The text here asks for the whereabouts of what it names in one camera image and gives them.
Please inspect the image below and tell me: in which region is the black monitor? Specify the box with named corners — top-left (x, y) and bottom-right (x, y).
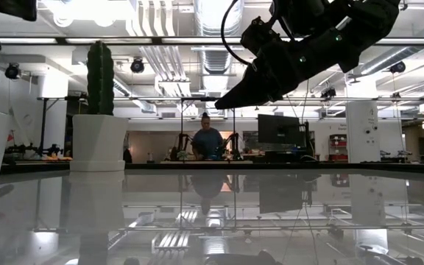
top-left (258, 113), bottom-right (307, 148)

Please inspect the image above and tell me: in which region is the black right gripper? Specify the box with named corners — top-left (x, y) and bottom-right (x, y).
top-left (214, 31), bottom-right (346, 110)

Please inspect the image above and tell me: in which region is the white hexagonal plant pot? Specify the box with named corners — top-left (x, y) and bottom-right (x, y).
top-left (68, 113), bottom-right (130, 172)

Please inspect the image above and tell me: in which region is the white kiosk column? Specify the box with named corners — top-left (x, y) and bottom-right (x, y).
top-left (345, 100), bottom-right (381, 163)

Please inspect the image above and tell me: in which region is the person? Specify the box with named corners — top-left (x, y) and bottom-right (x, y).
top-left (191, 112), bottom-right (225, 161)

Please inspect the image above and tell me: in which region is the green cactus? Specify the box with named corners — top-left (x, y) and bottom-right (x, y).
top-left (86, 40), bottom-right (116, 116)

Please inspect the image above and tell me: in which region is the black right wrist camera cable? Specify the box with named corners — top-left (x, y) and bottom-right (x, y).
top-left (221, 0), bottom-right (254, 67)

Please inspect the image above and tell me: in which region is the red storage shelf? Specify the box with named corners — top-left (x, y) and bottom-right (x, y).
top-left (328, 133), bottom-right (348, 162)

